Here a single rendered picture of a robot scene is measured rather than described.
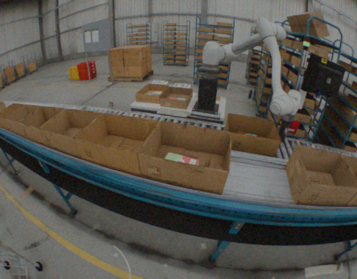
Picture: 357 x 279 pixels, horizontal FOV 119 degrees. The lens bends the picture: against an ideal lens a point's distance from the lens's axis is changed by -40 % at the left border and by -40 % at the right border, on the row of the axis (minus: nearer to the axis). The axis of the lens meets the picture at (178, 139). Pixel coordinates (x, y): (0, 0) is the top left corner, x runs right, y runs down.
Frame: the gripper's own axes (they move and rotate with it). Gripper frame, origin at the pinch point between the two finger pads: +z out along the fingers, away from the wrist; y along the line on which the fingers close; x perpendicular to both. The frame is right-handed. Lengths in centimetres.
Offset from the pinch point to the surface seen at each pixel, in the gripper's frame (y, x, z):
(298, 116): 74, -47, 5
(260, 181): -44.5, 20.4, -2.5
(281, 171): -34.1, 5.8, -2.5
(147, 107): 43, 122, 10
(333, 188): -58, -14, -18
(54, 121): -43, 158, -16
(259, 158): -26.6, 19.9, -3.5
